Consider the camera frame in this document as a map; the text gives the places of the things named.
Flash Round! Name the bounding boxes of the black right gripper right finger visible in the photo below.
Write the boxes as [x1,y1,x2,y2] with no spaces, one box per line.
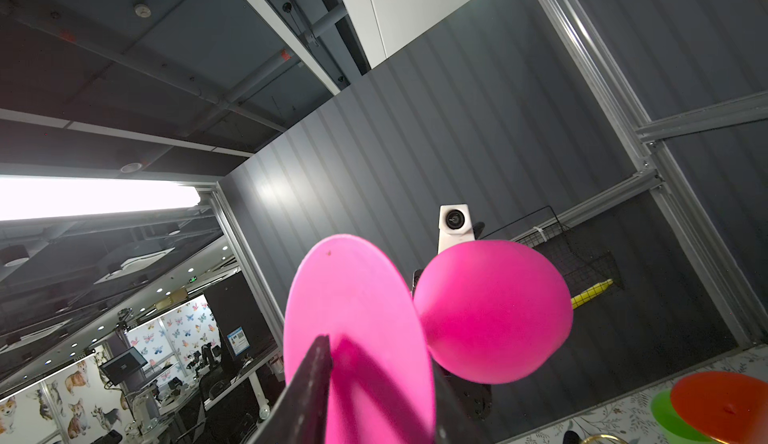
[432,362,487,444]

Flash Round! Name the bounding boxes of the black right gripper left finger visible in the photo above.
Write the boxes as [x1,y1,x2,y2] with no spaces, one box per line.
[248,335,332,444]

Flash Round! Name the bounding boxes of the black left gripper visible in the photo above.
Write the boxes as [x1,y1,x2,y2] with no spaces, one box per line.
[410,268,494,421]

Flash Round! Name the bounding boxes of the pink wine glass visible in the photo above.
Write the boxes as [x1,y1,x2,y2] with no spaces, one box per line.
[283,234,573,443]

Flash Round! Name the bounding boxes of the green wine glass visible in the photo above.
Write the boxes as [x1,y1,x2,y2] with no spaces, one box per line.
[650,389,714,444]

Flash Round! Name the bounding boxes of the red wine glass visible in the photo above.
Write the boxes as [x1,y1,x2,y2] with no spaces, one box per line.
[670,371,767,443]

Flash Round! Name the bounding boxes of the gold wine glass rack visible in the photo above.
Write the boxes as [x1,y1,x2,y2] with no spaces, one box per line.
[579,433,628,444]

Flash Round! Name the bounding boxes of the black wire basket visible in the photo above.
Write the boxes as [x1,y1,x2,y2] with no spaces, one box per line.
[473,205,625,302]

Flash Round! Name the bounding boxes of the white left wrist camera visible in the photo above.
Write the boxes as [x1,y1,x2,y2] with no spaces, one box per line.
[437,204,476,254]

